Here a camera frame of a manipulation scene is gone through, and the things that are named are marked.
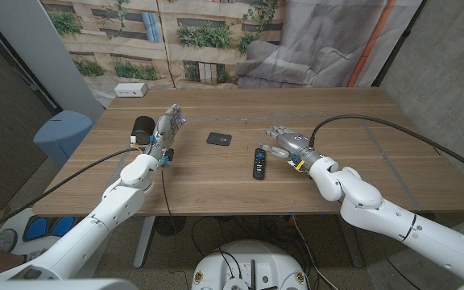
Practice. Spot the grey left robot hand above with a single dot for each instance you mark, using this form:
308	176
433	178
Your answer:
162	131

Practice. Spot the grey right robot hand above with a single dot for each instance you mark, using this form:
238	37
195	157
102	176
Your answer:
294	143

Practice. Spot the black TV remote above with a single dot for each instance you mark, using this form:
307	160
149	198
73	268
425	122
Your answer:
259	163

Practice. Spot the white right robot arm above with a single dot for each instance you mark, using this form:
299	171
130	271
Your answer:
377	209

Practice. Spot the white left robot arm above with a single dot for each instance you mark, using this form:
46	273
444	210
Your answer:
115	205

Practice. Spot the black card holder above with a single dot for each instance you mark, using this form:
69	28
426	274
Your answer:
218	139

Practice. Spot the white power strip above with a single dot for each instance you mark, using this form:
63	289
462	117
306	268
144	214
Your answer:
130	89

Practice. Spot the black round floor fan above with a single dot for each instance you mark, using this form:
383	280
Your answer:
170	225

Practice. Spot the printed fabric backdrop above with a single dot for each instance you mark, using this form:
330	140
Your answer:
216	48

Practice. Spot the blue round stool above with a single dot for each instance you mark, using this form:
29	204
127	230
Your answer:
63	135

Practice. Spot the grey metal table leg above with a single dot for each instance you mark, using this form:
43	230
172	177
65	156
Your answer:
143	245
350	245

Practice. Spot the white robot torso base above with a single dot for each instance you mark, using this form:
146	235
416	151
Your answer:
252	258

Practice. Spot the light grey partition panel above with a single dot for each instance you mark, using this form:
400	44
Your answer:
42	52

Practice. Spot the white and blue floor machine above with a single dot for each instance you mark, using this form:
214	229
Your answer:
38	227

